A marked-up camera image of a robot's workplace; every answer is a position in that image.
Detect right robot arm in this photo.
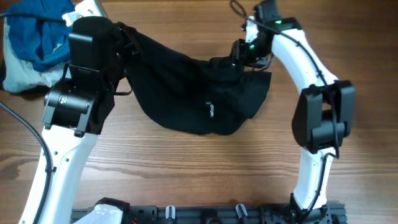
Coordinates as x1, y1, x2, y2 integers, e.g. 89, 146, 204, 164
229, 1, 355, 223

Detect dark folded garment under pile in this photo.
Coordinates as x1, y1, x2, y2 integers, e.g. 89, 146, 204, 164
1, 60, 50, 97

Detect left black camera cable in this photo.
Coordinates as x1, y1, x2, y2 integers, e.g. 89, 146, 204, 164
0, 12, 68, 224

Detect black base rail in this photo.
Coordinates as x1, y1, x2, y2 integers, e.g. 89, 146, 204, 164
70, 203, 346, 224

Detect right black camera cable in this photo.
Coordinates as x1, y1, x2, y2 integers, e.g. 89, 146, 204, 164
229, 0, 340, 218

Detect black shorts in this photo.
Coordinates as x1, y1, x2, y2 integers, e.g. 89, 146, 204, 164
124, 26, 272, 135

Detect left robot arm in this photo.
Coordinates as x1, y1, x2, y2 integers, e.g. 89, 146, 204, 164
20, 16, 134, 223

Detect black camera cable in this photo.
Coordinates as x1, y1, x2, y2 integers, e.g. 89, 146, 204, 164
0, 12, 68, 224
229, 0, 340, 218

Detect blue crumpled garment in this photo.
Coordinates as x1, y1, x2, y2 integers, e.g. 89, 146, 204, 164
6, 0, 75, 72

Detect light blue white garment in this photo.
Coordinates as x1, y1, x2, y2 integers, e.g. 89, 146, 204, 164
2, 21, 65, 93

